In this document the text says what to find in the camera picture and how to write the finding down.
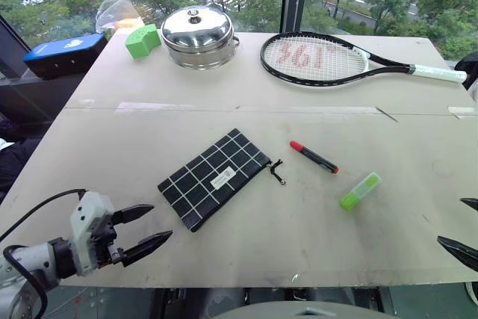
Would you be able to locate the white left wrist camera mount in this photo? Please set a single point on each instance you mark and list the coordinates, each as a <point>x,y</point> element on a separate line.
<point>87,218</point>

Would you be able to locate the green highlighter with clear cap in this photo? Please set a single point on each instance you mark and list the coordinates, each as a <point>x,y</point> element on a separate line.
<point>358,194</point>

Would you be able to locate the clear plastic bag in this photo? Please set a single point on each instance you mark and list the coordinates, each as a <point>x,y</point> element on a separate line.
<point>112,10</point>

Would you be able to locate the black checkered pencil pouch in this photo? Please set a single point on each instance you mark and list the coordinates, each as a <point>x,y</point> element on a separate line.
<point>209,181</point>

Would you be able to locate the stainless steel pot lid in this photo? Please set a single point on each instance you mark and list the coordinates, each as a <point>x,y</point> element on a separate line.
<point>196,29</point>

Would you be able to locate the grey rounded cover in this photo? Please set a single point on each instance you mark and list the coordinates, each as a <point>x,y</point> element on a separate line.
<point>298,311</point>

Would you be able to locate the green curved foam block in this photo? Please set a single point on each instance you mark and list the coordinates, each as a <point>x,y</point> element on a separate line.
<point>142,42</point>

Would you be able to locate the red black marker pen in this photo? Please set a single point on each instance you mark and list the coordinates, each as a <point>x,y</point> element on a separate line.
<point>313,157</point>

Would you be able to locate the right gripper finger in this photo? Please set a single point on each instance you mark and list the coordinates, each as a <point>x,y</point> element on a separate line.
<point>461,251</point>
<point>471,203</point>

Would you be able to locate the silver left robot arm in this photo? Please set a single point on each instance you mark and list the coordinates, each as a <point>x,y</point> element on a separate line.
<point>33,259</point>

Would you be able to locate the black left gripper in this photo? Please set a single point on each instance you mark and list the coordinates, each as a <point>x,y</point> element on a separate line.
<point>102,237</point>

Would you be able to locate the dark clothing bundle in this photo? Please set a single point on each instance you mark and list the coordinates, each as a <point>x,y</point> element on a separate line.
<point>15,166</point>

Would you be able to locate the blue black carrying case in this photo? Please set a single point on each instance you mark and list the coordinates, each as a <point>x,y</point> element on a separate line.
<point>63,55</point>

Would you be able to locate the black white tennis racket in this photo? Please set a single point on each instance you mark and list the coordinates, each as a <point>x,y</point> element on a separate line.
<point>437,72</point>

